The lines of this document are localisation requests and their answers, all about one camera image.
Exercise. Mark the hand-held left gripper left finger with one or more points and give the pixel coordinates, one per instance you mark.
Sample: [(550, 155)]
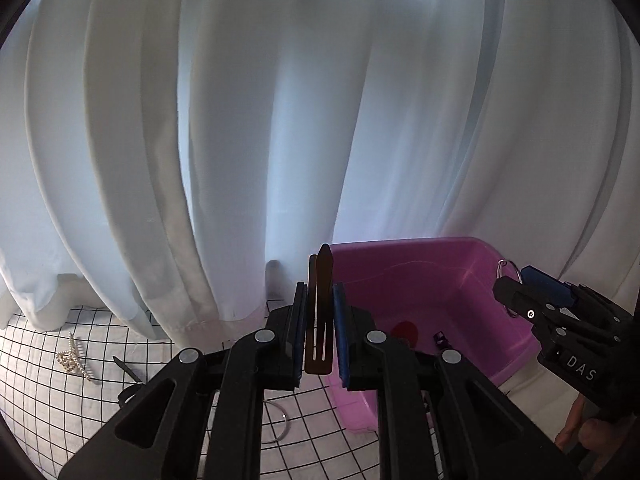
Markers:
[(298, 345)]

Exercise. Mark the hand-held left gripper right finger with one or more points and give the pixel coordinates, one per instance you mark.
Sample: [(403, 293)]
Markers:
[(341, 345)]

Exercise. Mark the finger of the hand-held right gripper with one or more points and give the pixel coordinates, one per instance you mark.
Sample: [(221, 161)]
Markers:
[(547, 285), (520, 300)]

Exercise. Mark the pink plush headband red ears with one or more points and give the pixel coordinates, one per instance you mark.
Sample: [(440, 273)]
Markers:
[(404, 332)]

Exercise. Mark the brown hair clip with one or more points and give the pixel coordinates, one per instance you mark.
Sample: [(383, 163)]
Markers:
[(325, 280)]

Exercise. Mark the pink plastic basin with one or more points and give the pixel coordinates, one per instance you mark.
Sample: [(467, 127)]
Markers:
[(425, 285)]

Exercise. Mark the person's right hand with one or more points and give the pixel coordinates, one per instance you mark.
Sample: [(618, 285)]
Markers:
[(595, 432)]

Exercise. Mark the thin silver bangle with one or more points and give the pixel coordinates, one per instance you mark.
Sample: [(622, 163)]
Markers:
[(286, 422)]

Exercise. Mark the black bow hair clip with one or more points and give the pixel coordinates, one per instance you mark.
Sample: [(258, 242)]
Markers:
[(440, 340)]

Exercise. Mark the small black hair clip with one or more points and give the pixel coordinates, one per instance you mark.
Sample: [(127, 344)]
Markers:
[(131, 392)]

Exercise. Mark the white curtain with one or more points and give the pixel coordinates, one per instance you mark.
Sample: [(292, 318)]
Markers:
[(225, 135)]

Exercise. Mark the pearl hair clip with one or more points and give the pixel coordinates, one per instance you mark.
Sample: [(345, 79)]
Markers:
[(75, 360)]

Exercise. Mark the white grid tablecloth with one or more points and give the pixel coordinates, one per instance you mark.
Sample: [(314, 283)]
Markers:
[(50, 400)]

